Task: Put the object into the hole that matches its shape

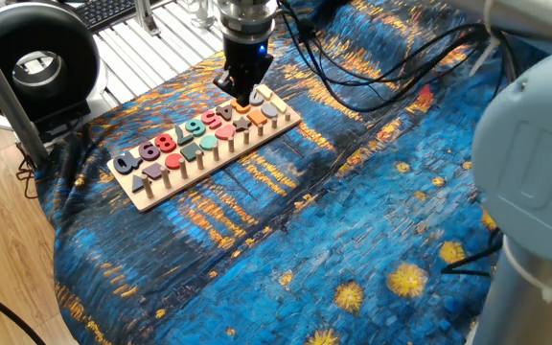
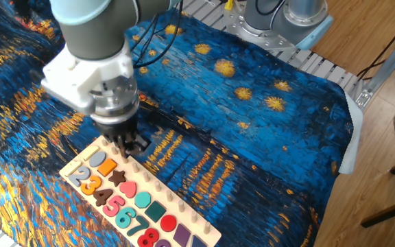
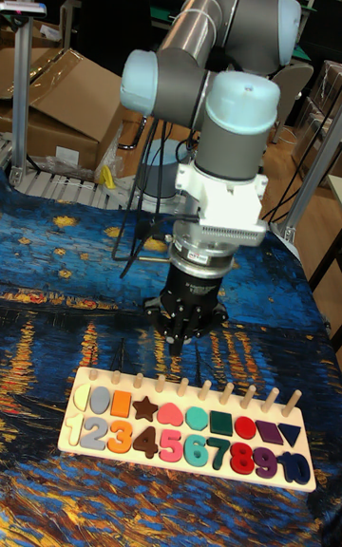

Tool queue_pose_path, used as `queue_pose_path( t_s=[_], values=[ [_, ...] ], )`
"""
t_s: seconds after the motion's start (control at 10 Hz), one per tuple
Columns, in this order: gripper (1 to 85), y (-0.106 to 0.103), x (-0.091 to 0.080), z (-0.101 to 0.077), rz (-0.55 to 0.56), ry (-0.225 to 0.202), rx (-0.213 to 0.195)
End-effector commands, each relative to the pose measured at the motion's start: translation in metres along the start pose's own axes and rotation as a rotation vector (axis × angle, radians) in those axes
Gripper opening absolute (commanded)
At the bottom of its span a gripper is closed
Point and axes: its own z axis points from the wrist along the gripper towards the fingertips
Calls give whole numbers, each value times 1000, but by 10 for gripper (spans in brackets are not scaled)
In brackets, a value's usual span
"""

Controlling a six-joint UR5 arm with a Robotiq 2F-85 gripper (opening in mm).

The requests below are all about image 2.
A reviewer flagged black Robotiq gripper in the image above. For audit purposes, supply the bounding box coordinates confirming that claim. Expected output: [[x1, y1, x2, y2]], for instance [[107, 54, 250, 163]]
[[93, 114, 151, 159]]

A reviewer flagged teal number six piece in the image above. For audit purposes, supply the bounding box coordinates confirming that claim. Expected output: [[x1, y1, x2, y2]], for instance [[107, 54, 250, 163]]
[[115, 207, 137, 229]]

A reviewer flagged orange rectangle shape piece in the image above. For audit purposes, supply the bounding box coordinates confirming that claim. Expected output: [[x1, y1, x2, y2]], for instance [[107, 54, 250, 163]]
[[97, 158, 118, 177]]

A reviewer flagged wooden number shape puzzle board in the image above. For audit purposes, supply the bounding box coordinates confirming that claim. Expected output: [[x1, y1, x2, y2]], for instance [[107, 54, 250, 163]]
[[59, 134, 222, 247]]

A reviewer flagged brown star shape piece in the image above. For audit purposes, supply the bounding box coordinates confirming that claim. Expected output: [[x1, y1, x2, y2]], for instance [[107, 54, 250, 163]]
[[108, 169, 127, 187]]

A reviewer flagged grey-blue oval shape piece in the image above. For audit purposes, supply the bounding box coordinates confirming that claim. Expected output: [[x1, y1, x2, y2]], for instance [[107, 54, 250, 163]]
[[88, 151, 107, 168]]

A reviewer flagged cream semicircle shape piece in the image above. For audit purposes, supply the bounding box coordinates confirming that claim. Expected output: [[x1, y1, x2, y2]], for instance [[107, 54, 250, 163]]
[[82, 146, 100, 161]]

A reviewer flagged pink heart shape piece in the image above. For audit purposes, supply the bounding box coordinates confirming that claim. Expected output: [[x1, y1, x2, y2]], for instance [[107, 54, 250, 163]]
[[119, 181, 137, 199]]

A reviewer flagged teal hexagon shape piece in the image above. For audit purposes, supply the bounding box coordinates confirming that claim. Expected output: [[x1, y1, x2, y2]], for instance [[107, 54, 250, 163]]
[[134, 191, 152, 209]]

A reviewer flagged red circle shape piece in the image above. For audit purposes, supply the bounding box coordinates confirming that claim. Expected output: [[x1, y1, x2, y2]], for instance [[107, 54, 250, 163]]
[[159, 214, 178, 233]]

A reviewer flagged purple trapezoid shape piece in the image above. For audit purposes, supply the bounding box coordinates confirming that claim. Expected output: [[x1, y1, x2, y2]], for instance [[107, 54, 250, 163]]
[[173, 223, 191, 247]]

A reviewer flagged navy triangle shape piece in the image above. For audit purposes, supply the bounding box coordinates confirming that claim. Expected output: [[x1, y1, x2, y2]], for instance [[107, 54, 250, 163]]
[[190, 235, 208, 247]]

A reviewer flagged orange number three piece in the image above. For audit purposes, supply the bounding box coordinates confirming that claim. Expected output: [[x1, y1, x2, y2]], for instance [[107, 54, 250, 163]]
[[80, 175, 102, 196]]

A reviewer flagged grey-blue number two piece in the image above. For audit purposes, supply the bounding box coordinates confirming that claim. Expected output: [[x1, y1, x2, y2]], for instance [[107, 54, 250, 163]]
[[67, 167, 91, 188]]

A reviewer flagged brown number four piece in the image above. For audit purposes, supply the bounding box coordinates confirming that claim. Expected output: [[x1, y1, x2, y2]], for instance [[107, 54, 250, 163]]
[[93, 188, 114, 207]]

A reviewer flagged cream number one piece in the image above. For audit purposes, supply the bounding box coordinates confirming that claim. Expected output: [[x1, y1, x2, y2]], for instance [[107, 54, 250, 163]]
[[65, 160, 82, 178]]

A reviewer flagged pink number five piece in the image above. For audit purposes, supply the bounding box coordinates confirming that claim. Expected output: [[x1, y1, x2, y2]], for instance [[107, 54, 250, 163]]
[[101, 195, 125, 217]]

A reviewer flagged dark green square piece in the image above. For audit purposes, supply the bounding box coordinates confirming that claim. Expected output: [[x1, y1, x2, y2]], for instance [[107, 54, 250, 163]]
[[144, 200, 167, 223]]

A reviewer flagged dark green number seven piece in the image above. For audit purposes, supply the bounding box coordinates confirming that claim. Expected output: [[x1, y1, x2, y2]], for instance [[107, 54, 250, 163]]
[[126, 215, 150, 237]]

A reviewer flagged red number eight piece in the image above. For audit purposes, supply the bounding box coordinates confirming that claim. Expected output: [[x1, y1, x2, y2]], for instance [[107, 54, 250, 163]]
[[136, 228, 160, 247]]

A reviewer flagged starry night print tablecloth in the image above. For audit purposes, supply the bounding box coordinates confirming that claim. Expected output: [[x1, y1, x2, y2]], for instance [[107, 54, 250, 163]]
[[0, 0, 355, 247]]

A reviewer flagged white under cloth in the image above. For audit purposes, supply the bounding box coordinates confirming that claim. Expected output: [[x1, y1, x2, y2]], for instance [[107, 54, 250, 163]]
[[337, 91, 365, 175]]

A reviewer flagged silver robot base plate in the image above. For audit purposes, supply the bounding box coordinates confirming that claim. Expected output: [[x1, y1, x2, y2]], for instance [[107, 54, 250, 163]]
[[223, 0, 303, 53]]

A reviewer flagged black floor cable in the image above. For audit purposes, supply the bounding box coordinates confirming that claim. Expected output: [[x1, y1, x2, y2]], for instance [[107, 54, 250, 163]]
[[356, 10, 395, 82]]

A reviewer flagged aluminium frame bar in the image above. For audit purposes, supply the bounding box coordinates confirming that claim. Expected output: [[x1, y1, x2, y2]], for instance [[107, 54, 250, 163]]
[[354, 30, 395, 111]]

